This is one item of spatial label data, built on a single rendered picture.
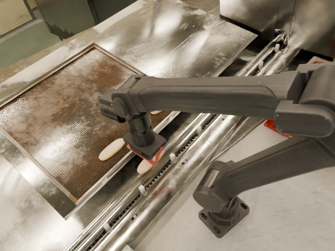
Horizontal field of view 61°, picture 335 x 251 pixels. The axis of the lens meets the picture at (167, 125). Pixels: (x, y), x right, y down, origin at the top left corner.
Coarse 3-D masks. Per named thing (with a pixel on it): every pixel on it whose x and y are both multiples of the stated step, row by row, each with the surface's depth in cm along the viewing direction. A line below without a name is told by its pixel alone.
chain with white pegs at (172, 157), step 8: (264, 64) 117; (256, 72) 115; (200, 128) 95; (144, 192) 83; (136, 200) 83; (128, 208) 82; (120, 216) 80; (104, 224) 76; (112, 224) 79; (104, 232) 78; (96, 240) 76; (88, 248) 75
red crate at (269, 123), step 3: (267, 120) 95; (270, 120) 94; (273, 120) 92; (264, 123) 96; (267, 123) 96; (270, 123) 95; (273, 123) 93; (267, 126) 96; (270, 126) 95; (273, 126) 94; (273, 129) 94; (276, 129) 94; (285, 135) 92; (288, 135) 92; (291, 135) 91; (294, 135) 90
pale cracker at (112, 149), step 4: (116, 140) 90; (120, 140) 90; (112, 144) 89; (116, 144) 89; (120, 144) 89; (108, 148) 88; (112, 148) 88; (116, 148) 88; (120, 148) 89; (104, 152) 88; (108, 152) 88; (112, 152) 88; (116, 152) 88; (100, 156) 87; (104, 156) 87; (108, 156) 87
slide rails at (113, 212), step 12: (252, 72) 113; (204, 120) 99; (216, 120) 98; (192, 132) 96; (204, 132) 95; (180, 144) 93; (192, 144) 92; (168, 156) 90; (180, 156) 90; (156, 168) 88; (168, 168) 87; (144, 180) 86; (156, 180) 85; (132, 192) 83; (120, 204) 81; (108, 216) 79; (96, 228) 77; (84, 240) 76
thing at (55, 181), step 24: (48, 72) 109; (120, 72) 110; (24, 96) 103; (48, 96) 103; (72, 96) 103; (24, 120) 97; (96, 120) 96; (48, 144) 90; (96, 144) 90; (48, 168) 86; (72, 168) 85; (96, 168) 86; (72, 192) 81
